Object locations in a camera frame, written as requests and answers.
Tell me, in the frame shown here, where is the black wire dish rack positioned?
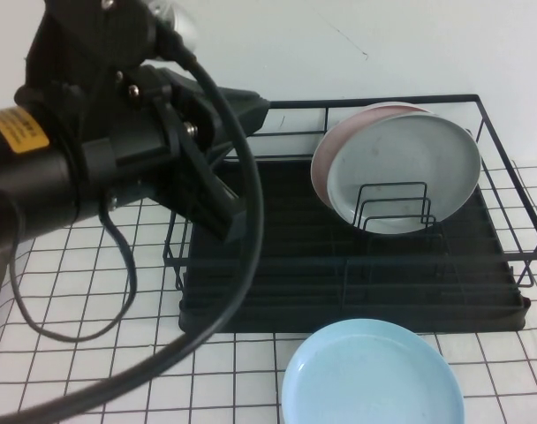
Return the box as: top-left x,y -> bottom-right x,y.
161,92 -> 537,292

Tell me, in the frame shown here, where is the white grid tablecloth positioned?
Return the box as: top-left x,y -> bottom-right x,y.
0,161 -> 537,424

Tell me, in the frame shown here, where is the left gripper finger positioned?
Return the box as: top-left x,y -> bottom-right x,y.
219,87 -> 270,147
155,99 -> 248,246

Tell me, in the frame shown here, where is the grey plate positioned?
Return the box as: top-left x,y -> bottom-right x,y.
325,112 -> 481,235

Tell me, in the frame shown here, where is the thick black cable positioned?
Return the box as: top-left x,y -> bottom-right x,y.
0,17 -> 265,423

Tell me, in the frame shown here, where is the thin black cable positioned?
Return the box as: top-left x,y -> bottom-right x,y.
8,193 -> 138,342

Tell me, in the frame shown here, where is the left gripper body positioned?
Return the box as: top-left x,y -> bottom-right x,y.
82,64 -> 241,222

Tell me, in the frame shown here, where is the light blue plate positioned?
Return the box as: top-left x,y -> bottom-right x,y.
280,318 -> 466,424

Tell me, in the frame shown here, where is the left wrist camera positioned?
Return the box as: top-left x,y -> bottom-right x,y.
25,0 -> 200,89

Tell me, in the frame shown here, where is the pink plate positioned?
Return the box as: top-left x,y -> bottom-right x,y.
310,101 -> 431,208

